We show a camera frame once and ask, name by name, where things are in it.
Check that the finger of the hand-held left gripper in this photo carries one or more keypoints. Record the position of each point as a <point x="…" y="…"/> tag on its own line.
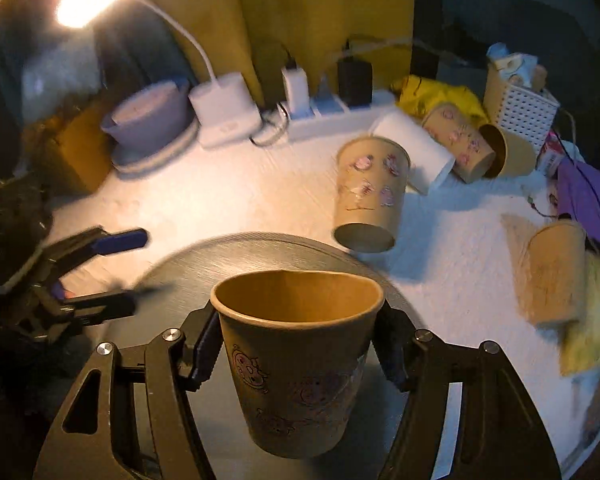
<point x="105" y="305"/>
<point x="122" y="239"/>

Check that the brown printed paper cup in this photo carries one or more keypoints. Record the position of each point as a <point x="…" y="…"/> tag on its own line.
<point x="290" y="350"/>
<point x="457" y="142"/>
<point x="370" y="190"/>
<point x="555" y="275"/>
<point x="515" y="152"/>

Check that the grey round turntable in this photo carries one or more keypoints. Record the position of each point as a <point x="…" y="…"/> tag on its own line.
<point x="280" y="255"/>

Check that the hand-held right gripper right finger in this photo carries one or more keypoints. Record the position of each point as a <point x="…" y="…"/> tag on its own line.
<point x="395" y="355"/>

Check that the yellow cloth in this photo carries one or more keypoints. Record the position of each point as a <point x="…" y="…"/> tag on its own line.
<point x="445" y="92"/>

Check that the black charger plug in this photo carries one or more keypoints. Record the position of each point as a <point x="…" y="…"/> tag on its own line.
<point x="355" y="80"/>

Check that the white charger plug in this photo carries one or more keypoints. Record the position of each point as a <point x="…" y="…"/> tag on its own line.
<point x="295" y="87"/>

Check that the brown cardboard box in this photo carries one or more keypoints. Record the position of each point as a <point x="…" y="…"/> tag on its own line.
<point x="75" y="152"/>

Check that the small red white carton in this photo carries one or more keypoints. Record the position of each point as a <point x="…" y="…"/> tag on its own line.
<point x="550" y="155"/>

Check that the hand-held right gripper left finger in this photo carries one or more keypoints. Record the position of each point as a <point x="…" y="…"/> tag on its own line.
<point x="200" y="350"/>

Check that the white desk lamp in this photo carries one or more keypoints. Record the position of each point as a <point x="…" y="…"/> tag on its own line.
<point x="225" y="107"/>

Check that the white perforated basket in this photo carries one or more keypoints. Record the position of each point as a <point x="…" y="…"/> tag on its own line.
<point x="522" y="105"/>

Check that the yellow packet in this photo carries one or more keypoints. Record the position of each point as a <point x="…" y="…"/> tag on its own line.
<point x="592" y="330"/>

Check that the yellow curtain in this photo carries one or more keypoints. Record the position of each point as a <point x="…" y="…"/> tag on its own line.
<point x="290" y="10"/>

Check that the purple cloth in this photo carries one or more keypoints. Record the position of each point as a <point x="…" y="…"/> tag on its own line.
<point x="587" y="195"/>

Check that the white paper roll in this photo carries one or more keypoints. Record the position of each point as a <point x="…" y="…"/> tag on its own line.
<point x="415" y="152"/>

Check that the white power strip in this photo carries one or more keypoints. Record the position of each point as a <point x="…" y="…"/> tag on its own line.
<point x="330" y="117"/>

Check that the purple bowl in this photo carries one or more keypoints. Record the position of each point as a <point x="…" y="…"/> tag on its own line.
<point x="150" y="110"/>

